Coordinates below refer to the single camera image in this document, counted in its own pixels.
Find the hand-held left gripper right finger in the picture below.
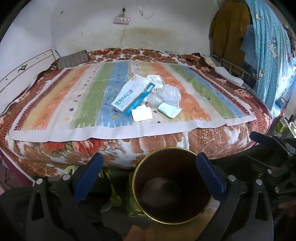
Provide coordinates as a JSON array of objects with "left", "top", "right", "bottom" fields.
[{"left": 196, "top": 152, "right": 275, "bottom": 241}]

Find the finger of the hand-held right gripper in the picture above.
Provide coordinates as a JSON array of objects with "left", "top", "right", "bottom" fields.
[
  {"left": 249, "top": 131, "right": 292, "bottom": 154},
  {"left": 240, "top": 152, "right": 278, "bottom": 176}
]

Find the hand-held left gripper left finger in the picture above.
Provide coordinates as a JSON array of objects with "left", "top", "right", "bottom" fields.
[{"left": 26, "top": 153, "right": 104, "bottom": 241}]

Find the black gold-rimmed trash bin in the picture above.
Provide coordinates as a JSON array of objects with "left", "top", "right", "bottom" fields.
[{"left": 132, "top": 147, "right": 213, "bottom": 225}]

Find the white blue cardboard box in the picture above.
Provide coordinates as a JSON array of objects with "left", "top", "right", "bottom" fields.
[{"left": 111, "top": 75, "right": 156, "bottom": 117}]

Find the white printed plastic bag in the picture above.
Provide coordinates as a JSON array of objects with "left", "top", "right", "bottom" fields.
[{"left": 146, "top": 75, "right": 166, "bottom": 90}]

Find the floral quilt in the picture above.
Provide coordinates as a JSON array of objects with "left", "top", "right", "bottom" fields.
[{"left": 0, "top": 47, "right": 273, "bottom": 179}]

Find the striped pastel mat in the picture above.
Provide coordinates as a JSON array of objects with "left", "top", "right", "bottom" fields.
[{"left": 10, "top": 61, "right": 257, "bottom": 142}]

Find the white folded cloth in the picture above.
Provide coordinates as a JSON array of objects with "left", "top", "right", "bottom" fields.
[{"left": 214, "top": 66, "right": 244, "bottom": 85}]

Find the pale green mask packet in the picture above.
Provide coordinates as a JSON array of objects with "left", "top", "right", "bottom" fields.
[{"left": 158, "top": 101, "right": 182, "bottom": 119}]

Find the blue rabbit print curtain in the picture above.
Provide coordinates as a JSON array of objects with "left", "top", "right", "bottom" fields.
[{"left": 240, "top": 0, "right": 296, "bottom": 116}]

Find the dark red cloth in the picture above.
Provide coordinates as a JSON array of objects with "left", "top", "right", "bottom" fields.
[{"left": 0, "top": 148, "right": 35, "bottom": 191}]

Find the white tissue packet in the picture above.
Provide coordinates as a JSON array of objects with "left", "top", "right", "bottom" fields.
[{"left": 131, "top": 105, "right": 153, "bottom": 122}]

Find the clear plastic wrapper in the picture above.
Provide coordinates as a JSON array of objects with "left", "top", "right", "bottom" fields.
[{"left": 103, "top": 86, "right": 123, "bottom": 105}]

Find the clear crumpled plastic bag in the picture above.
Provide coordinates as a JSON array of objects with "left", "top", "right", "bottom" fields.
[{"left": 146, "top": 84, "right": 182, "bottom": 108}]

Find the yellow hanging garment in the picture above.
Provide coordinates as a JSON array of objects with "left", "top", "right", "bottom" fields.
[{"left": 209, "top": 0, "right": 251, "bottom": 77}]

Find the grey striped pillow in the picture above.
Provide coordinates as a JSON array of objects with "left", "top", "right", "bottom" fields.
[{"left": 58, "top": 53, "right": 89, "bottom": 70}]

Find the white headboard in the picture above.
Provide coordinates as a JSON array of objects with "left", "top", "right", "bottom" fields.
[{"left": 0, "top": 49, "right": 57, "bottom": 114}]

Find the white power strip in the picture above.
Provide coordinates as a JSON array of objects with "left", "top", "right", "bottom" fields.
[{"left": 113, "top": 16, "right": 130, "bottom": 25}]

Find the metal bed rail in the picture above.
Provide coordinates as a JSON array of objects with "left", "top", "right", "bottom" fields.
[{"left": 211, "top": 55, "right": 255, "bottom": 87}]

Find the white charger with cable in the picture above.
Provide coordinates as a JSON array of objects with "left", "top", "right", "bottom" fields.
[{"left": 138, "top": 6, "right": 156, "bottom": 20}]

